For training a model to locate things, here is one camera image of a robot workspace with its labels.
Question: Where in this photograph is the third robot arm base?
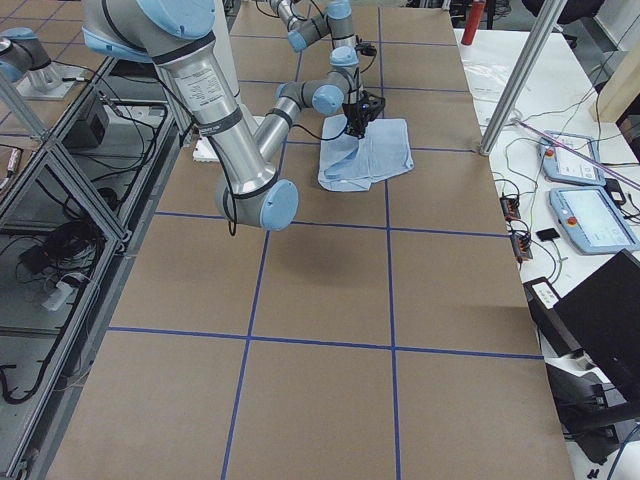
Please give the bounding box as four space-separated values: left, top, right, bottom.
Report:
1 27 72 100

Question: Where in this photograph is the red cylinder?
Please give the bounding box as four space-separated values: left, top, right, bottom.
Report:
461 0 486 46

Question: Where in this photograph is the light blue button-up shirt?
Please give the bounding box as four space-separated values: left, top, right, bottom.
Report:
318 115 414 192

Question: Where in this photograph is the small black phone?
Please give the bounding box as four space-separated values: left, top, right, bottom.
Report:
536 228 560 242

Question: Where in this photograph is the black monitor on stand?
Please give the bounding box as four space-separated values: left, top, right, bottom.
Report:
547 250 639 465

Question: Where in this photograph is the brown paper table cover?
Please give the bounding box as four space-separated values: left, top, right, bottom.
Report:
48 8 573 479

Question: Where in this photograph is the upper blue teach pendant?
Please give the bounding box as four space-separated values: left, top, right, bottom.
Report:
539 130 605 186

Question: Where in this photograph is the black cable on white table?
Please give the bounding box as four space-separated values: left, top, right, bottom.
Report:
492 64 640 281

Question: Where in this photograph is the aluminium frame post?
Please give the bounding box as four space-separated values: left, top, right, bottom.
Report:
478 0 567 156

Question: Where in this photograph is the black labelled box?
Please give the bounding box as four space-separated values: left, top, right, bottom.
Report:
523 277 582 356

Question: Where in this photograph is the lower blue teach pendant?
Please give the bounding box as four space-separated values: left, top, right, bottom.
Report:
548 186 639 255

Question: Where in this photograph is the blue teach pendant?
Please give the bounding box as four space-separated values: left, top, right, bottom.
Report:
548 186 639 255
539 130 605 186

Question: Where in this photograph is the clear plastic bag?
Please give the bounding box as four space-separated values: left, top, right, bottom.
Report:
462 60 511 103

